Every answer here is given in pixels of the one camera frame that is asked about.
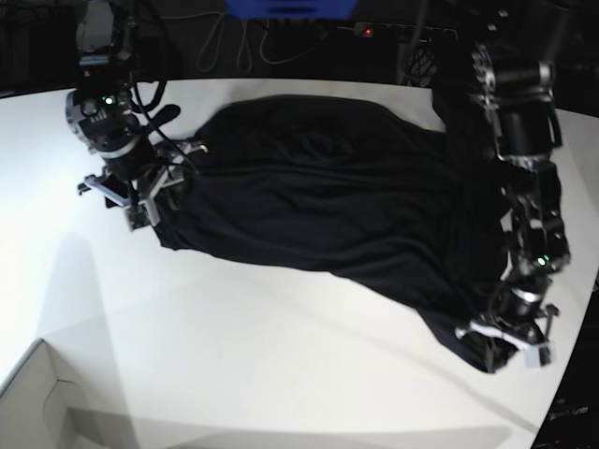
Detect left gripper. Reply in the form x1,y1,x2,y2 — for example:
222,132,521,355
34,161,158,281
455,304,560,352

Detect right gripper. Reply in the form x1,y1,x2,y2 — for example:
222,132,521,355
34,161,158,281
77,142,193,220

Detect black t-shirt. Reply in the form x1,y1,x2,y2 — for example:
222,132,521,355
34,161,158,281
154,95,521,373

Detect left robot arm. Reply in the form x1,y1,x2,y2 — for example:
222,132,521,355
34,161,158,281
447,1,584,368

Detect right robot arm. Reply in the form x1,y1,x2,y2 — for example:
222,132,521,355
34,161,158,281
66,1,206,230

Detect blue plastic bin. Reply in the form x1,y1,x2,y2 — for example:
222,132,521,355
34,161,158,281
226,0,358,20

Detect black power strip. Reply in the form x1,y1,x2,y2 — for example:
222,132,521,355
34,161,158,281
350,22,458,42

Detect white cardboard box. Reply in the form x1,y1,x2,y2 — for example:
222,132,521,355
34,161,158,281
0,339,141,449

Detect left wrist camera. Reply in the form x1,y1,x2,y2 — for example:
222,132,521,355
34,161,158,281
523,341,555,369

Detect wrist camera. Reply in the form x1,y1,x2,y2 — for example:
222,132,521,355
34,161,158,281
523,341,555,369
124,204,160,232

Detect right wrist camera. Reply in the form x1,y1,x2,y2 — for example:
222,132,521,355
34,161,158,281
124,204,160,232

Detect grey looped cable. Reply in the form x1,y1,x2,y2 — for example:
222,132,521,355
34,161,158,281
196,11,329,74

